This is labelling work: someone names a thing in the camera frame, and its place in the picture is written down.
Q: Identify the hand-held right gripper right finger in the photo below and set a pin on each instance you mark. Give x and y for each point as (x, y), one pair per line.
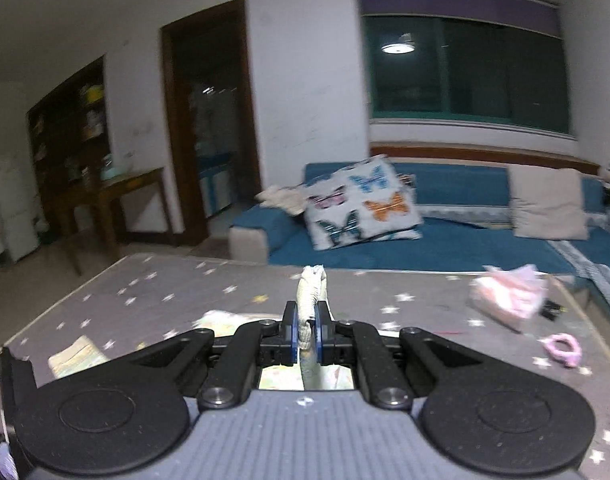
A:
(319, 334)

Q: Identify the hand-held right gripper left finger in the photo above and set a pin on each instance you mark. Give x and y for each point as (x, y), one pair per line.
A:
(294, 332)

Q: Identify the cream knitted garment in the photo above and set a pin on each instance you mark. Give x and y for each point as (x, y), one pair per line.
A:
(312, 290)

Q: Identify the folded pale yellow garment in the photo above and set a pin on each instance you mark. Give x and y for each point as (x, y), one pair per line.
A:
(77, 357)

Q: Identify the pale yellow printed garment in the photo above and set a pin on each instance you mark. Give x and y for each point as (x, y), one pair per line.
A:
(220, 321)

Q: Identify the grey star-print mat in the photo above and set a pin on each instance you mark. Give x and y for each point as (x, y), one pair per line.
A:
(185, 290)

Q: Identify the butterfly print pillow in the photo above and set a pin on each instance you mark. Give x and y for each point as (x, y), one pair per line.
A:
(360, 205)

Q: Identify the cream cloth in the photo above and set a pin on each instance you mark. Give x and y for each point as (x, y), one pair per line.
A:
(282, 197)

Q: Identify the blue sofa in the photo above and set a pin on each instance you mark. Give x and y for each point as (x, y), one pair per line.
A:
(465, 250)

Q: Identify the pink plastic packet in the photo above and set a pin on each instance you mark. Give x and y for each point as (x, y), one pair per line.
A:
(507, 295)

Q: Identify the wooden side table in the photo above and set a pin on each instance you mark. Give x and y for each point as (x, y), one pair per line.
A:
(130, 182)

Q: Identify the teal container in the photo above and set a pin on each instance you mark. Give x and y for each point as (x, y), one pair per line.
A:
(115, 170)

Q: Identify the small black object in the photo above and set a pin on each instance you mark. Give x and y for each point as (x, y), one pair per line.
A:
(552, 309)

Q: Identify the wooden window sill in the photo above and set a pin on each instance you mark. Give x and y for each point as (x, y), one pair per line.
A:
(485, 154)

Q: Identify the pink scrunchie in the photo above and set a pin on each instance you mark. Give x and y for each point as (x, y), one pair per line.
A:
(565, 350)

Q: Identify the dark wooden shelf cabinet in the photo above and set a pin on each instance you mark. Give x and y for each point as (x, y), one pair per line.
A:
(67, 130)

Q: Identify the beige pillow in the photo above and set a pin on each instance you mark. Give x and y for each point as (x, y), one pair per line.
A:
(547, 205)

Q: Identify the green-framed window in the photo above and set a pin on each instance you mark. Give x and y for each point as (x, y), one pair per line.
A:
(465, 70)

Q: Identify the purple roller blind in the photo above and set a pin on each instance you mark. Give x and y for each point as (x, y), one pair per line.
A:
(455, 2)

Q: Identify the dark wooden door frame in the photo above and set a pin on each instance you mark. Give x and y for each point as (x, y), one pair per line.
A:
(172, 135)

